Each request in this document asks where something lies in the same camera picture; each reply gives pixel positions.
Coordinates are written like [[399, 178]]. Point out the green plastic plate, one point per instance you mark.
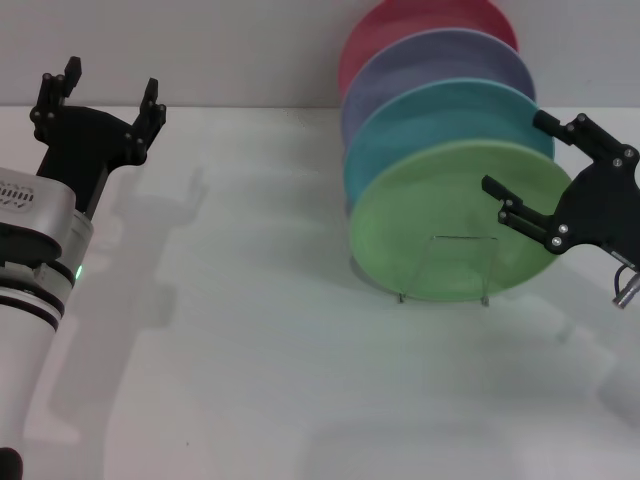
[[425, 200]]

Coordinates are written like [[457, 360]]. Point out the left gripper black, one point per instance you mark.
[[85, 145]]

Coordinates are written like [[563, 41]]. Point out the red plastic plate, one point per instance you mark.
[[400, 25]]

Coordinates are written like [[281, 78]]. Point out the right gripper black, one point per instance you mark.
[[600, 210]]

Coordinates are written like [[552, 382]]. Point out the light blue plastic plate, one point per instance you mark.
[[425, 125]]

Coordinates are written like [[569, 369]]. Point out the purple plastic plate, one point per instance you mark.
[[425, 60]]

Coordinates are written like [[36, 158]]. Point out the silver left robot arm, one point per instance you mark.
[[25, 320]]

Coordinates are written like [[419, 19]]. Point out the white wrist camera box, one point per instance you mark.
[[35, 210]]

